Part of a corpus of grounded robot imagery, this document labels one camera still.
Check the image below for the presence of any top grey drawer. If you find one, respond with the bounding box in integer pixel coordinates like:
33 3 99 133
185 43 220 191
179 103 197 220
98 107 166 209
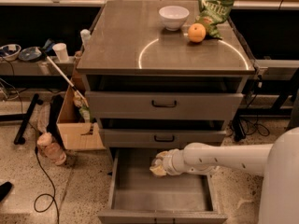
86 91 242 120

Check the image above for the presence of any middle grey drawer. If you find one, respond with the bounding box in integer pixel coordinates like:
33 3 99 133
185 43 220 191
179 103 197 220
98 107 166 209
99 129 226 148

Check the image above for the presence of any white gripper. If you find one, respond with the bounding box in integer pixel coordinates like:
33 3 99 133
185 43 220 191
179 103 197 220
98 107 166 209
149 149 184 177

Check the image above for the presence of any blue plate on shelf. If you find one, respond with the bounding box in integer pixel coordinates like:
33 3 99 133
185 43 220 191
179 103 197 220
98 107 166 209
18 47 42 62

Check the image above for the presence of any green chip bag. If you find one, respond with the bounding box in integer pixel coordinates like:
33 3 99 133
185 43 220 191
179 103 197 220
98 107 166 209
195 0 235 39

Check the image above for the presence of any white bowl on shelf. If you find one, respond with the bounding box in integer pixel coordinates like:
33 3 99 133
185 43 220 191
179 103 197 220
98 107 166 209
0 44 21 62

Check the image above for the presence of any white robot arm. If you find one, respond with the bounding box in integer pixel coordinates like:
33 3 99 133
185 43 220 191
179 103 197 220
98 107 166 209
149 128 299 224

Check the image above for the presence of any white paper cup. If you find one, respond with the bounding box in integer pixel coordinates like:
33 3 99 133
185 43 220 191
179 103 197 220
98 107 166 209
52 43 69 63

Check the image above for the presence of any white ceramic bowl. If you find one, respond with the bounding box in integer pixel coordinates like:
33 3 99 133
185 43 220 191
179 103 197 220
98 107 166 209
159 6 190 31

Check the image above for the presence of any black stand leg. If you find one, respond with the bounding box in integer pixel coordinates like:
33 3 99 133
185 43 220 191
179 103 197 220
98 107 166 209
14 94 43 145

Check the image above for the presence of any black cables right side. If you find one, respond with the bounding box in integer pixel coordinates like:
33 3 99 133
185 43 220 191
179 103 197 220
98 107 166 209
230 112 271 143

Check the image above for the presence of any grey metal drawer cabinet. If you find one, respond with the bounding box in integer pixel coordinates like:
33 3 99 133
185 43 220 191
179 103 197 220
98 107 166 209
76 0 256 224

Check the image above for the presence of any clear plastic water bottle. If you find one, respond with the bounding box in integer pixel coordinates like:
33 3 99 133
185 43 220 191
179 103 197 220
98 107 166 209
150 158 163 169

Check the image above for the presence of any cardboard box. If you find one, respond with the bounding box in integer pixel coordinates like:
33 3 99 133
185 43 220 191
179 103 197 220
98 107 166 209
57 87 105 150

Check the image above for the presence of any black cable on floor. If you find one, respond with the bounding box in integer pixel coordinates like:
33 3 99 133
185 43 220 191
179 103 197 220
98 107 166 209
33 147 61 224

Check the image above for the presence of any open bottom grey drawer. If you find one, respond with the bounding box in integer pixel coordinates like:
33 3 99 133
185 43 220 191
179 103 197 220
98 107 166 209
99 148 227 224

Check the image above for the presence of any white bottle beside cabinet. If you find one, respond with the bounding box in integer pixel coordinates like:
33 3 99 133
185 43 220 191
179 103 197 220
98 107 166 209
80 29 91 48

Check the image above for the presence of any white stick with black handle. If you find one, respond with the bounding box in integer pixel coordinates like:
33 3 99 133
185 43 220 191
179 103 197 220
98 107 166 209
38 48 89 107

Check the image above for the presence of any orange fruit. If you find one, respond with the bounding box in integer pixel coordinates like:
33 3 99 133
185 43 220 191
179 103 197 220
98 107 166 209
188 23 206 43

